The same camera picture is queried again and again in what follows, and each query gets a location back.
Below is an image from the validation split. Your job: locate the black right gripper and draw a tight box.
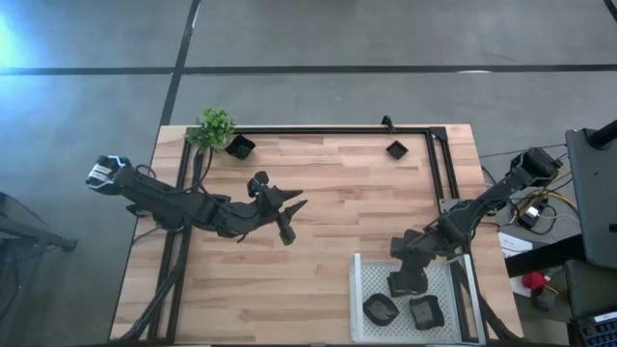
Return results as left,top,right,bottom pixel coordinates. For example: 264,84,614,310
389,229,438,279

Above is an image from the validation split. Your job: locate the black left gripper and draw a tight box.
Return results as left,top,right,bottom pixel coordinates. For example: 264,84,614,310
246,171,309,246

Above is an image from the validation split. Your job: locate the black oval faceted plate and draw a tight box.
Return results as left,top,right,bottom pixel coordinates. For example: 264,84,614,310
362,292,401,328

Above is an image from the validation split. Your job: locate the black wavy square plate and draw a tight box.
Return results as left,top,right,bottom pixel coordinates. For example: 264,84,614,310
408,294,446,332

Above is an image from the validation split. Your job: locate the small black square plate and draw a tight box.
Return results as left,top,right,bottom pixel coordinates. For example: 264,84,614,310
385,139,410,161

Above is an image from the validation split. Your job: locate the green plant in white pot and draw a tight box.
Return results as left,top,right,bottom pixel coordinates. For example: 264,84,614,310
185,106,237,154

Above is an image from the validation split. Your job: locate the white paper sheet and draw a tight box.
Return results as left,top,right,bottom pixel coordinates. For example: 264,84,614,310
497,231,535,260

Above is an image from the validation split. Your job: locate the red cloth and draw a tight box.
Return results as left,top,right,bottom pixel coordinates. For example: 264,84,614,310
522,271,549,291

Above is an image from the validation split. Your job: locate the dark grey seat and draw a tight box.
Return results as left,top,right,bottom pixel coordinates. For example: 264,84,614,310
563,258,617,319

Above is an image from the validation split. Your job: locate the black keyboard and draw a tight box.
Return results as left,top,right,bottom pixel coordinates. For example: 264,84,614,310
576,311,617,347

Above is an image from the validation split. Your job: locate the black pole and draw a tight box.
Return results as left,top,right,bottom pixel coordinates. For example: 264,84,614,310
585,119,617,150

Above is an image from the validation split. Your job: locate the black tripod stand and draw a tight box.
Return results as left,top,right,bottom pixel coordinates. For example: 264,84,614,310
0,191,79,271

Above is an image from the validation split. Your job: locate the white metal frame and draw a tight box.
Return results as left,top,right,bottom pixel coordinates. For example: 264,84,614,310
348,252,487,345

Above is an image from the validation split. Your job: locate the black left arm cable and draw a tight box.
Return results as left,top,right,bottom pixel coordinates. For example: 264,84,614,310
190,144,216,194

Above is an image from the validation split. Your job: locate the black aluminium table frame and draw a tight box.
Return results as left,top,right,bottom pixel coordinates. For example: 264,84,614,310
118,124,524,347

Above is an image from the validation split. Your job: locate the bundle of coloured wires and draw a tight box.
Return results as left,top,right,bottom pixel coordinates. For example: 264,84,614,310
500,153,582,237

